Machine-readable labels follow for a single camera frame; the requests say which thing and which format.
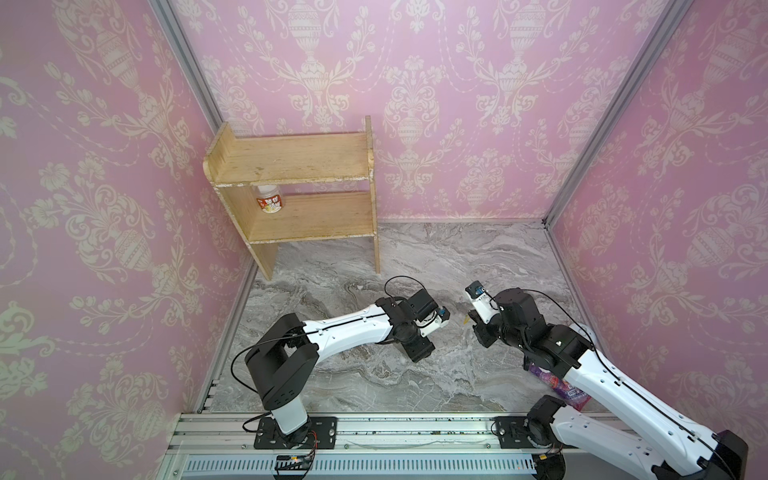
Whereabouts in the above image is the small bottle red label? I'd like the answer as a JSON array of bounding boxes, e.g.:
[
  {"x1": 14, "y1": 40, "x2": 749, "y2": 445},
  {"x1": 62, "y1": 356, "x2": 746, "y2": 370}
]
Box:
[{"x1": 256, "y1": 185, "x2": 283, "y2": 214}]

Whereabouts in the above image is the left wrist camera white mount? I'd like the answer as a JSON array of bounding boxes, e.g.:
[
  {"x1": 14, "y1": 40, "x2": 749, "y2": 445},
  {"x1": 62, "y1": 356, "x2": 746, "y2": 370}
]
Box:
[{"x1": 419, "y1": 307, "x2": 450, "y2": 337}]

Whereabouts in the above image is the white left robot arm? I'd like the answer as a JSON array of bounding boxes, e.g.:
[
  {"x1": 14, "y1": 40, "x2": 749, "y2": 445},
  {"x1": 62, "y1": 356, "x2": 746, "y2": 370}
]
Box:
[{"x1": 242, "y1": 288, "x2": 450, "y2": 448}]

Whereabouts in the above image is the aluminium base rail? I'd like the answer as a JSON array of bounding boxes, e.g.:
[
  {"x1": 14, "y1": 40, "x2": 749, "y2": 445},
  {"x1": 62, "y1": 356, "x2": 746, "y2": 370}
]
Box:
[{"x1": 157, "y1": 411, "x2": 679, "y2": 480}]

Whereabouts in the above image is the aluminium corner wall profile left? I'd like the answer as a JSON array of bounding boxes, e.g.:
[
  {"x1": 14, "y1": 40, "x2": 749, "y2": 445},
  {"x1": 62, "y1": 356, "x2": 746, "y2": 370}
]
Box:
[{"x1": 148, "y1": 0, "x2": 224, "y2": 133}]

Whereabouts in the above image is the aluminium corner wall profile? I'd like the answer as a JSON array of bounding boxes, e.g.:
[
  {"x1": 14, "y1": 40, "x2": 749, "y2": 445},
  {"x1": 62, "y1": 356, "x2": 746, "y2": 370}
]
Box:
[
  {"x1": 542, "y1": 0, "x2": 693, "y2": 232},
  {"x1": 148, "y1": 0, "x2": 224, "y2": 133}
]

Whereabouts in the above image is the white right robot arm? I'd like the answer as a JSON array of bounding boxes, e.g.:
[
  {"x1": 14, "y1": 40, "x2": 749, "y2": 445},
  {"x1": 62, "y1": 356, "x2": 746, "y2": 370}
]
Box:
[{"x1": 465, "y1": 281, "x2": 749, "y2": 479}]

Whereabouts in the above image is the aluminium corner wall profile right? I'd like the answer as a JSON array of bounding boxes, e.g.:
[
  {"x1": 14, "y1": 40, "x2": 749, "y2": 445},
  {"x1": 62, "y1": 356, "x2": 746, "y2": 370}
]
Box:
[{"x1": 542, "y1": 0, "x2": 693, "y2": 232}]

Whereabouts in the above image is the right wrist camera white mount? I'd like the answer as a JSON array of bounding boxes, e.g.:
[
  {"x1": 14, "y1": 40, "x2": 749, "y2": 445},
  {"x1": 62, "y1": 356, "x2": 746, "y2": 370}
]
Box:
[{"x1": 465, "y1": 280, "x2": 499, "y2": 324}]

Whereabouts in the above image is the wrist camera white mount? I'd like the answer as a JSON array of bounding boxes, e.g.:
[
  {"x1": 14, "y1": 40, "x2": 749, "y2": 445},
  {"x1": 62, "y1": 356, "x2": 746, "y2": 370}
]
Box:
[
  {"x1": 419, "y1": 307, "x2": 450, "y2": 337},
  {"x1": 465, "y1": 280, "x2": 499, "y2": 324}
]

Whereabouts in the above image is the purple candy bag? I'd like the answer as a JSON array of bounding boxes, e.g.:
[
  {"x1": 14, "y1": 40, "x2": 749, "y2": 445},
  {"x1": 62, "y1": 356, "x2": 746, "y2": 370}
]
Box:
[{"x1": 528, "y1": 364, "x2": 591, "y2": 411}]

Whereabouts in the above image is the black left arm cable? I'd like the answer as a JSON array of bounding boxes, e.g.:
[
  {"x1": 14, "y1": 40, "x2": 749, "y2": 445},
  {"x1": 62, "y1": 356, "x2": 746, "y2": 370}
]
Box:
[{"x1": 230, "y1": 274, "x2": 430, "y2": 397}]

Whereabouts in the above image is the wooden two-tier shelf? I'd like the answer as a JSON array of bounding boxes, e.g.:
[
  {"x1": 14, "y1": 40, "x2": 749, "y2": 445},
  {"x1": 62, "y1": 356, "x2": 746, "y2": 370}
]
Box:
[{"x1": 202, "y1": 118, "x2": 379, "y2": 280}]

